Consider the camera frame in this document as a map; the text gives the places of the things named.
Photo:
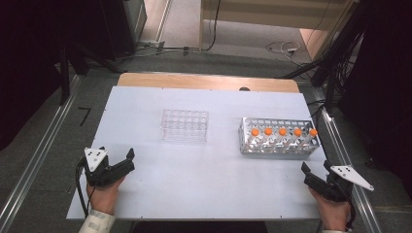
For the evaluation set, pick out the aluminium floor rail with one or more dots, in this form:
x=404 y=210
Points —
x=359 y=200
x=39 y=155

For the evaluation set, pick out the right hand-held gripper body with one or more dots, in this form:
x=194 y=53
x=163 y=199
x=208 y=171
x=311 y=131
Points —
x=336 y=189

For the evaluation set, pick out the person's right hand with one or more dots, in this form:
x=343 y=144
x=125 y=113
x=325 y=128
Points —
x=335 y=215

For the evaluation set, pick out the orange-capped test tube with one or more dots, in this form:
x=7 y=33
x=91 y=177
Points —
x=268 y=131
x=255 y=132
x=282 y=131
x=313 y=132
x=297 y=132

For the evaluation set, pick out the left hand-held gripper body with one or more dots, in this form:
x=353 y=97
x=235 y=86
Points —
x=97 y=176

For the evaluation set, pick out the wooden table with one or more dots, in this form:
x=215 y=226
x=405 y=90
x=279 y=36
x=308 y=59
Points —
x=194 y=81

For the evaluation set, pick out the white board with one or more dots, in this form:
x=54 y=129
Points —
x=200 y=187

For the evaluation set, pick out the person's left hand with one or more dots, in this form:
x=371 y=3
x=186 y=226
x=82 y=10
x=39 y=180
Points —
x=103 y=199

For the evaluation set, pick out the clear plastic tube rack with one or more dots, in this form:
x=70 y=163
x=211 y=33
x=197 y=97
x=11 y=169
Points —
x=184 y=126

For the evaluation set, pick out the perforated metal tube rack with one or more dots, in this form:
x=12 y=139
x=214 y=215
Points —
x=278 y=149

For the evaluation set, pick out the light wooden furniture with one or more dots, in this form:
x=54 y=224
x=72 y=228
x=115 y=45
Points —
x=265 y=13

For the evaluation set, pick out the black cabinet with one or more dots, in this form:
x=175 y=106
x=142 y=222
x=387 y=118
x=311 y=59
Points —
x=120 y=26

